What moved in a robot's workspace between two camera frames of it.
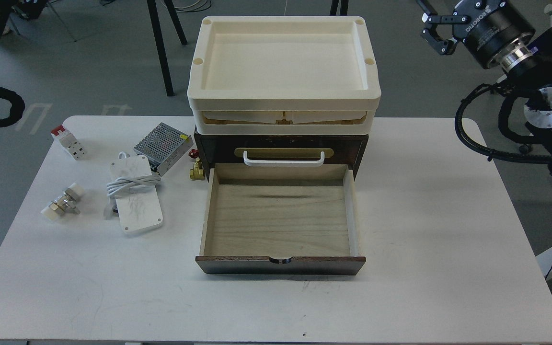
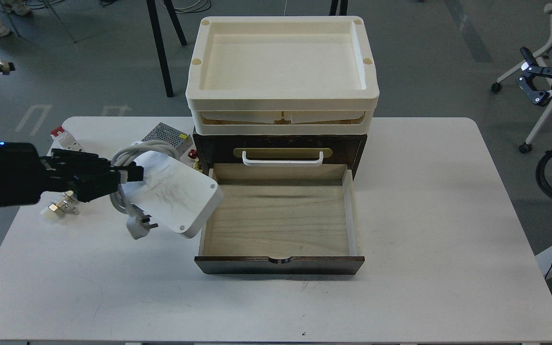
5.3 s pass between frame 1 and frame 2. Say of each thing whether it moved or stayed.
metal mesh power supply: stayed
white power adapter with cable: moved
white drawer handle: stayed
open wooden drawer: stayed
